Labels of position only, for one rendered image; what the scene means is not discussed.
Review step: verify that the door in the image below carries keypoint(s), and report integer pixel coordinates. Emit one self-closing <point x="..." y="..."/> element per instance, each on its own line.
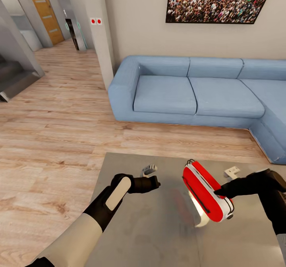
<point x="49" y="20"/>

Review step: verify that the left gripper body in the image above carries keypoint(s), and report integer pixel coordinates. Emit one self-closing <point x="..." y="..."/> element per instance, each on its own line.
<point x="149" y="184"/>

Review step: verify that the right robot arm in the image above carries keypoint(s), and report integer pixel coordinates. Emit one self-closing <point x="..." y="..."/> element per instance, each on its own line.
<point x="271" y="189"/>

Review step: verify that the radio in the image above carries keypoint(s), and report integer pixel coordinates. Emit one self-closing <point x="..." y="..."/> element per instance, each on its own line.
<point x="202" y="186"/>

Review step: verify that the coffee table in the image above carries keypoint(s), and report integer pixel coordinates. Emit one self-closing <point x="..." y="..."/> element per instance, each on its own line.
<point x="167" y="227"/>

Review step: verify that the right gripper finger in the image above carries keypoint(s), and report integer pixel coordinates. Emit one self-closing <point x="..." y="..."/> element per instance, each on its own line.
<point x="219" y="192"/>

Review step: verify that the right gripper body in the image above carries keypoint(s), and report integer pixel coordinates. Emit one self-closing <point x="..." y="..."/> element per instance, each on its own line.
<point x="234" y="188"/>

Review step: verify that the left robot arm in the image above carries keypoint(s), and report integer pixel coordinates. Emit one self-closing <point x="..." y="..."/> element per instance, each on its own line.
<point x="74" y="246"/>

